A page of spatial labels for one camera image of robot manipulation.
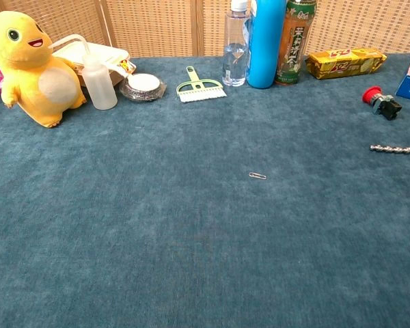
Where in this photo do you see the yellow snack biscuit package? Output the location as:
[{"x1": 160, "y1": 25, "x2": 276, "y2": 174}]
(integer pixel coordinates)
[{"x1": 305, "y1": 47, "x2": 388, "y2": 80}]

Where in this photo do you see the blue table cloth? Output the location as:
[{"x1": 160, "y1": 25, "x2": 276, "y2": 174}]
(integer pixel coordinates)
[{"x1": 0, "y1": 53, "x2": 410, "y2": 328}]

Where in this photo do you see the green plastic brush scraper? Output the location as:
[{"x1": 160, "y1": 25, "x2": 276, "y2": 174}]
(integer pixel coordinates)
[{"x1": 176, "y1": 66, "x2": 228, "y2": 104}]

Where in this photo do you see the white squeeze wash bottle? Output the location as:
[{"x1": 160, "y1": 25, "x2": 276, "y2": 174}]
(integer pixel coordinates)
[{"x1": 49, "y1": 33, "x2": 119, "y2": 111}]

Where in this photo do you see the white takeout food container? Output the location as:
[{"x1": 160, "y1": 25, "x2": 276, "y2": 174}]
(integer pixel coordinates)
[{"x1": 52, "y1": 42, "x2": 131, "y2": 87}]

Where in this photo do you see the red emergency stop button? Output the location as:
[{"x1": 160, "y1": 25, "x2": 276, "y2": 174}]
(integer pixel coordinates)
[{"x1": 361, "y1": 86, "x2": 403, "y2": 121}]

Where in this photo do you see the red yellow sauce packet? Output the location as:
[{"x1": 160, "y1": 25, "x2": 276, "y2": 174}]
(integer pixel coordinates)
[{"x1": 117, "y1": 58, "x2": 137, "y2": 75}]

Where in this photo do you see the round tin with white lid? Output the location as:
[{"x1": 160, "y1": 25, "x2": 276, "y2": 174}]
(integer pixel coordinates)
[{"x1": 119, "y1": 72, "x2": 167, "y2": 103}]

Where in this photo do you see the blue cylindrical bottle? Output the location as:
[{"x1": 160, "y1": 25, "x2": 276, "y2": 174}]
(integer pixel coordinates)
[{"x1": 245, "y1": 0, "x2": 288, "y2": 90}]

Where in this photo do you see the woven rattan folding screen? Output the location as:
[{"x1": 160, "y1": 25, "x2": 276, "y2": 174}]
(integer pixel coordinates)
[{"x1": 0, "y1": 0, "x2": 410, "y2": 59}]

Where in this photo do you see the yellow plush dinosaur toy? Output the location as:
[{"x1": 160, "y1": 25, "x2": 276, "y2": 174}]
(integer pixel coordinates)
[{"x1": 0, "y1": 10, "x2": 87, "y2": 129}]

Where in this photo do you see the silver bead chain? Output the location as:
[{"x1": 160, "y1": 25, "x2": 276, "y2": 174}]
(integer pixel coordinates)
[{"x1": 369, "y1": 144, "x2": 410, "y2": 154}]

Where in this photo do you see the green tea drink bottle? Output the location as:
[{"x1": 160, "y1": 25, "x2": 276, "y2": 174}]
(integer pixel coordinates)
[{"x1": 274, "y1": 0, "x2": 318, "y2": 86}]

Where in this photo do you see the clear plastic water bottle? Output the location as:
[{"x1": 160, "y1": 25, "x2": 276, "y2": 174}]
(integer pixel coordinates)
[{"x1": 221, "y1": 0, "x2": 251, "y2": 87}]

